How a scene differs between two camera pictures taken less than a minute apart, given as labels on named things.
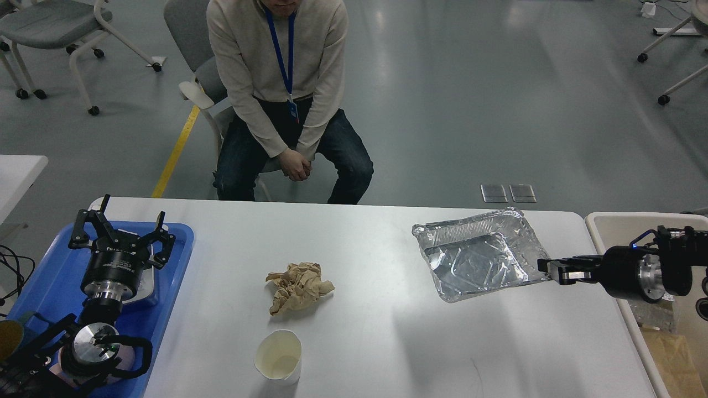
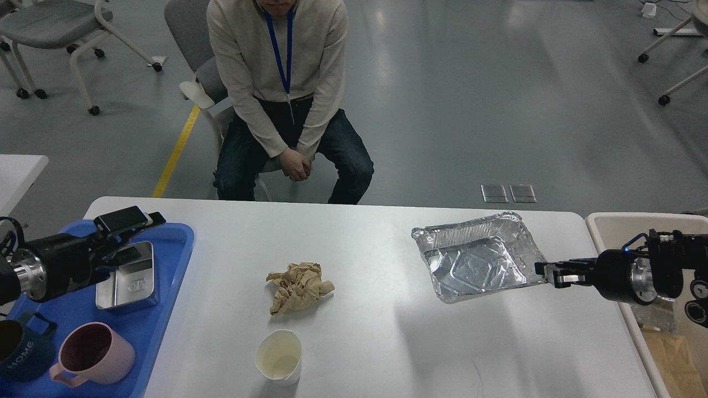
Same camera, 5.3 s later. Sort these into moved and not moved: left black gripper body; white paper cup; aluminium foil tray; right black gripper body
Moved: left black gripper body
Not moved: right black gripper body; aluminium foil tray; white paper cup
